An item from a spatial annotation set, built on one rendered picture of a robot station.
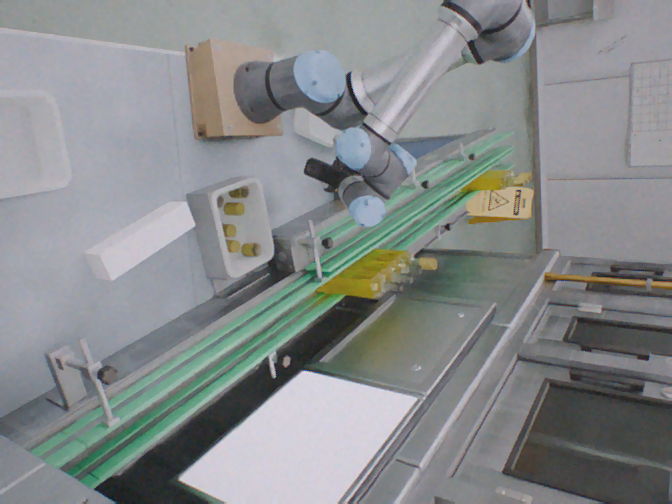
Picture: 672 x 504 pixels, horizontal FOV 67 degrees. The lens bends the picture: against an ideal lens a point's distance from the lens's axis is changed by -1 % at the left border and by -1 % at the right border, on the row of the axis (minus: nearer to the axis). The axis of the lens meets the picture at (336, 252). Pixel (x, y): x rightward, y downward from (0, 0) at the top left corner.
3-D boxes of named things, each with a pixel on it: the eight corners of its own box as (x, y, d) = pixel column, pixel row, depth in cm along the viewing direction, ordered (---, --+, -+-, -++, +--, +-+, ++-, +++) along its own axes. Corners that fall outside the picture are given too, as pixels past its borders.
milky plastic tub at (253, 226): (207, 278, 132) (231, 281, 127) (186, 193, 125) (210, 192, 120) (253, 254, 145) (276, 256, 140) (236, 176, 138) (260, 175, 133)
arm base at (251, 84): (229, 57, 122) (260, 47, 117) (271, 66, 135) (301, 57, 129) (237, 122, 124) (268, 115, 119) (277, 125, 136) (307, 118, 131)
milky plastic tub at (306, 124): (327, 153, 174) (349, 152, 170) (285, 135, 156) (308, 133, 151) (333, 103, 175) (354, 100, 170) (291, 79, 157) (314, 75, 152)
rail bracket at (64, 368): (49, 407, 98) (117, 439, 85) (18, 329, 92) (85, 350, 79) (72, 393, 101) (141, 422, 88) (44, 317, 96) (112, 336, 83)
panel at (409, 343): (170, 493, 98) (312, 565, 79) (166, 481, 97) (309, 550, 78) (391, 298, 167) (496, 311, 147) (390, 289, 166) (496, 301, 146)
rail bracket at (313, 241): (296, 280, 141) (334, 284, 134) (285, 221, 136) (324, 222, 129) (303, 276, 143) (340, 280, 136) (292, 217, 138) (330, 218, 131)
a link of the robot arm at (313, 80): (271, 50, 120) (318, 35, 112) (306, 75, 131) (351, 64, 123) (266, 98, 118) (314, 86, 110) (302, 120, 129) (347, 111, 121)
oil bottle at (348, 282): (316, 292, 150) (381, 300, 138) (313, 274, 148) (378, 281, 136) (327, 284, 154) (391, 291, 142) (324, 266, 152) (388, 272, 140)
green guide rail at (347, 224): (301, 245, 142) (324, 246, 137) (300, 241, 142) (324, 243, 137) (498, 134, 275) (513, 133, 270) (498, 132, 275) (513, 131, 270)
